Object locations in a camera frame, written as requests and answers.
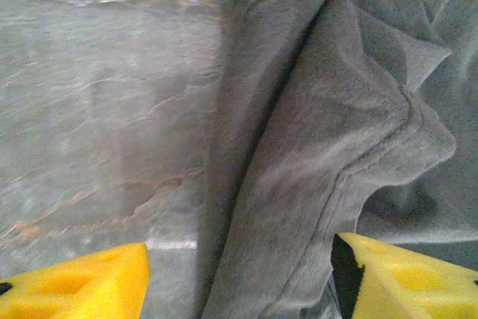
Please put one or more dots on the dark grey t-shirt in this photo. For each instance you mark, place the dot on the dark grey t-shirt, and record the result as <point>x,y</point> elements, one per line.
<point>317,128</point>

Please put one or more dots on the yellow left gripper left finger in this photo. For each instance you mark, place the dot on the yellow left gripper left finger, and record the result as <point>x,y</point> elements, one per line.
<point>74,289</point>

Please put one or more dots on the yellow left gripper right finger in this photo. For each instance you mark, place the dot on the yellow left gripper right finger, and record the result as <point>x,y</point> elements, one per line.
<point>411,285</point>

